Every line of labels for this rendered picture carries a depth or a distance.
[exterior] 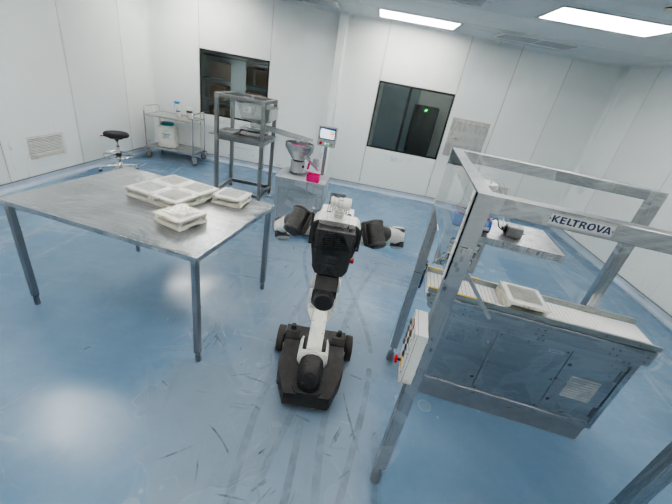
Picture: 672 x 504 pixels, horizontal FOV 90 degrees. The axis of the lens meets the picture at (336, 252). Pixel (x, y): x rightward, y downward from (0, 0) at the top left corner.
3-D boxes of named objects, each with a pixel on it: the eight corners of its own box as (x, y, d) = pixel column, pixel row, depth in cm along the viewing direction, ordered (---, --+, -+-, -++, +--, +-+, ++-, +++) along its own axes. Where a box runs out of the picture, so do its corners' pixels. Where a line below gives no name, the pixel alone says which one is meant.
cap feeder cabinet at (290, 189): (269, 231, 446) (274, 175, 411) (280, 216, 496) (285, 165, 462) (316, 240, 445) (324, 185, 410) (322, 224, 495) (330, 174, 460)
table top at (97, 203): (-4, 202, 223) (-6, 197, 221) (128, 170, 319) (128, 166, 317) (196, 263, 199) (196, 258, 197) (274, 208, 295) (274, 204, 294)
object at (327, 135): (312, 174, 444) (319, 125, 415) (313, 172, 453) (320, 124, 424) (329, 178, 443) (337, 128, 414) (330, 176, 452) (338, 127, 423)
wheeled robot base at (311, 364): (342, 418, 217) (352, 382, 202) (263, 405, 216) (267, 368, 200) (345, 348, 274) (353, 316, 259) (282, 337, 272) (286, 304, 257)
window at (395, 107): (366, 146, 657) (379, 80, 603) (366, 145, 658) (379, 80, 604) (435, 159, 653) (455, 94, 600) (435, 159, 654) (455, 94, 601)
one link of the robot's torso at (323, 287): (332, 313, 188) (338, 287, 180) (310, 309, 188) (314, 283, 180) (335, 286, 213) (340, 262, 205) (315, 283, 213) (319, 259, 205)
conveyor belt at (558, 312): (424, 296, 210) (426, 290, 208) (424, 277, 232) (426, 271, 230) (657, 359, 193) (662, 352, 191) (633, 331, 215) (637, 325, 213)
